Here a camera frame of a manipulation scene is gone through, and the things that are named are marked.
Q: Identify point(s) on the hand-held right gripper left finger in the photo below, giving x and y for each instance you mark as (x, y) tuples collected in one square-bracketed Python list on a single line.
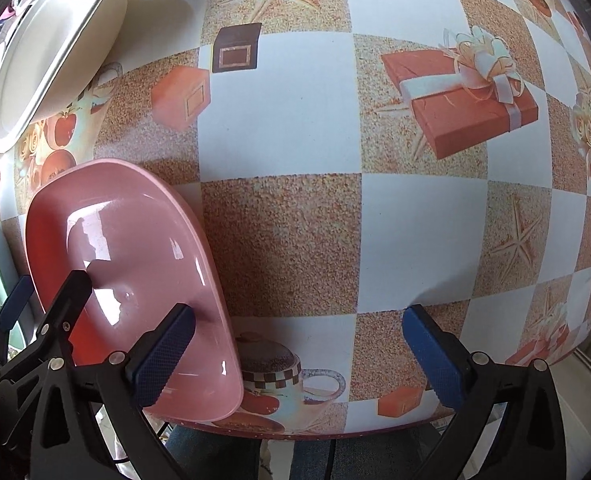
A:
[(168, 355)]

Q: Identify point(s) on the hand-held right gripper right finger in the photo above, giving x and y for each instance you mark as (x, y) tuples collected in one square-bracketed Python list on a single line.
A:
[(433, 355)]

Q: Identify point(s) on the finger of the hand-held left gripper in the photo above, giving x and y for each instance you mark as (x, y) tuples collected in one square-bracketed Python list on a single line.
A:
[(68, 305), (18, 296)]

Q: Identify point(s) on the pink bowl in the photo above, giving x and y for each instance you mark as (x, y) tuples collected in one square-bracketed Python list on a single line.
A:
[(125, 240)]

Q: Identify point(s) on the white plate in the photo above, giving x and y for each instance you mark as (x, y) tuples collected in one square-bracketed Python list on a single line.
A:
[(30, 60)]

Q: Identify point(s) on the person's blue jeans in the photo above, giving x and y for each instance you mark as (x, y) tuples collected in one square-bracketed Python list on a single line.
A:
[(215, 455)]

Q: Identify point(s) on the printed checkered tablecloth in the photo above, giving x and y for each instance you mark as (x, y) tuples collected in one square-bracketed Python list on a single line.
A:
[(325, 220)]

